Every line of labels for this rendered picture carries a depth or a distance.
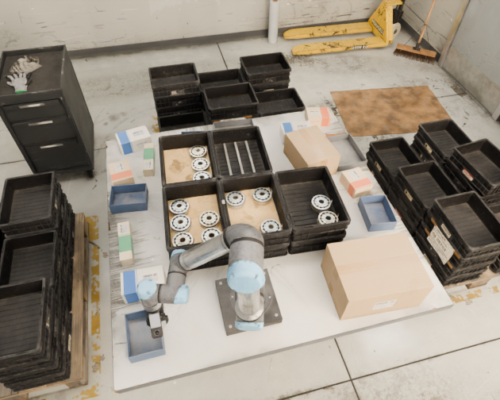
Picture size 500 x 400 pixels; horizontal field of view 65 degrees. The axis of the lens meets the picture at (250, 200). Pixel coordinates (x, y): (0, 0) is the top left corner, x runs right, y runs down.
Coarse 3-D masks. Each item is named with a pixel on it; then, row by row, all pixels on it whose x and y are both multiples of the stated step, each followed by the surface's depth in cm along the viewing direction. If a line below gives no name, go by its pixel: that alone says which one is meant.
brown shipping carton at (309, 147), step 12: (300, 132) 246; (312, 132) 246; (288, 144) 246; (300, 144) 238; (312, 144) 238; (324, 144) 239; (288, 156) 251; (300, 156) 234; (312, 156) 232; (324, 156) 232; (336, 156) 232; (336, 168) 241
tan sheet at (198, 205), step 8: (192, 200) 212; (200, 200) 213; (208, 200) 213; (216, 200) 213; (168, 208) 209; (192, 208) 209; (200, 208) 209; (208, 208) 209; (216, 208) 209; (192, 216) 205; (192, 224) 202; (192, 232) 199; (200, 232) 199; (200, 240) 196
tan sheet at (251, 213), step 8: (248, 192) 217; (248, 200) 213; (272, 200) 213; (240, 208) 209; (248, 208) 210; (256, 208) 210; (264, 208) 210; (272, 208) 210; (232, 216) 206; (240, 216) 206; (248, 216) 206; (256, 216) 206; (264, 216) 206; (272, 216) 206; (232, 224) 203; (248, 224) 203; (256, 224) 203; (280, 224) 203
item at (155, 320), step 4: (156, 312) 161; (148, 316) 160; (152, 316) 160; (156, 316) 160; (152, 320) 160; (156, 320) 160; (160, 320) 160; (152, 324) 160; (156, 324) 160; (160, 324) 160; (152, 328) 159; (156, 328) 159; (160, 328) 160; (152, 332) 159; (156, 332) 159; (160, 332) 159; (152, 336) 159; (156, 336) 158; (160, 336) 159
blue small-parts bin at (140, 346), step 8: (136, 312) 178; (144, 312) 180; (128, 320) 181; (136, 320) 182; (144, 320) 182; (128, 328) 177; (136, 328) 179; (144, 328) 179; (128, 336) 173; (136, 336) 177; (144, 336) 177; (128, 344) 169; (136, 344) 175; (144, 344) 175; (152, 344) 175; (160, 344) 175; (128, 352) 166; (136, 352) 172; (144, 352) 172; (152, 352) 167; (160, 352) 169; (136, 360) 169
